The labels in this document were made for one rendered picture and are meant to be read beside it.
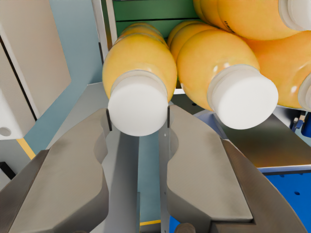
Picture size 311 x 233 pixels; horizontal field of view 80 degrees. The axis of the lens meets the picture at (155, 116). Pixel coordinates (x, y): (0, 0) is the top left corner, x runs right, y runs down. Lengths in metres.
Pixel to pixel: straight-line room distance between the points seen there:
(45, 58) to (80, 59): 1.13
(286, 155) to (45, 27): 0.29
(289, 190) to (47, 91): 0.33
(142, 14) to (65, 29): 1.01
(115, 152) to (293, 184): 0.49
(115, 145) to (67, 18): 0.83
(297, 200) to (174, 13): 0.31
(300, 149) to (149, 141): 1.33
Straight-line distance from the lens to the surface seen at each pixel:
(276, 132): 0.32
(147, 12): 0.30
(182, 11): 0.30
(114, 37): 0.31
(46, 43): 0.19
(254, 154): 0.27
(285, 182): 0.35
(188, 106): 0.31
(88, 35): 1.26
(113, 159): 0.63
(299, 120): 0.38
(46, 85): 0.18
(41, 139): 1.74
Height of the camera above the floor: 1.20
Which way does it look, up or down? 58 degrees down
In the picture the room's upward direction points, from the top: 175 degrees clockwise
